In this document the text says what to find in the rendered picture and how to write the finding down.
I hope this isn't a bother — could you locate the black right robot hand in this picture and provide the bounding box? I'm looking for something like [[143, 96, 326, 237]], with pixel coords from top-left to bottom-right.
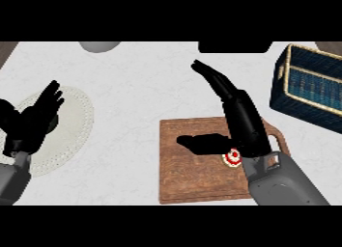
[[175, 59, 274, 158]]

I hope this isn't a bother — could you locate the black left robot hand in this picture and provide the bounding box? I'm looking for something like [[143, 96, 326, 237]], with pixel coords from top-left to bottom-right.
[[0, 79, 65, 158]]

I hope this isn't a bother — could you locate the red and white cupcake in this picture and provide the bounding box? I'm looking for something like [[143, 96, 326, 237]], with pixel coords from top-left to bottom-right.
[[221, 148, 243, 169]]

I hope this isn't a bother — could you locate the brown wooden cutting board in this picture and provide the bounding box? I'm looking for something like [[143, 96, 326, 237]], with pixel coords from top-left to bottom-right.
[[158, 116, 291, 206]]

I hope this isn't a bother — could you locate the dark blue wicker basket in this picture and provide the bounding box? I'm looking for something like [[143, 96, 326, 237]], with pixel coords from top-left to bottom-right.
[[268, 43, 342, 139]]

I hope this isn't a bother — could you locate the white round placemat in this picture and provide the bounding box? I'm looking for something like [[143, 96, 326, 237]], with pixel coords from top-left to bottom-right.
[[0, 85, 96, 178]]

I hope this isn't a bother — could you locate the black appliance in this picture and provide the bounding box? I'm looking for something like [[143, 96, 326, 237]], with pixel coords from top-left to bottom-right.
[[196, 41, 274, 54]]

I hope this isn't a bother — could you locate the grey rounded object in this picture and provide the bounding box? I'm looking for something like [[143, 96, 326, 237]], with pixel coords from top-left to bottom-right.
[[78, 41, 122, 54]]

